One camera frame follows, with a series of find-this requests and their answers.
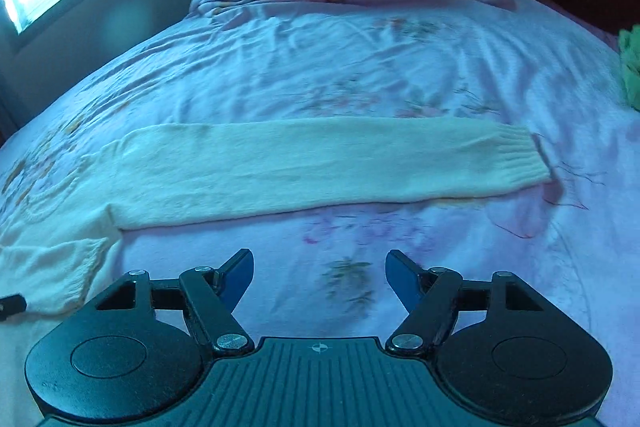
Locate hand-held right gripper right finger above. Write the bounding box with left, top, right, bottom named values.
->
left=385, top=250, right=547, bottom=353

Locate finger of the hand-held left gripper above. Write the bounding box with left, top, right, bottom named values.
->
left=0, top=293, right=27, bottom=322

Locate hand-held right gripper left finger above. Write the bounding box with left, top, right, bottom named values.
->
left=95, top=249, right=256, bottom=356

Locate cream knit sweater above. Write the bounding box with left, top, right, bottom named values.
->
left=0, top=117, right=552, bottom=317

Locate floral bed sheet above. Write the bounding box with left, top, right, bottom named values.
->
left=0, top=0, right=640, bottom=427

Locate green cloth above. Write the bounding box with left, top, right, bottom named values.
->
left=617, top=27, right=640, bottom=112

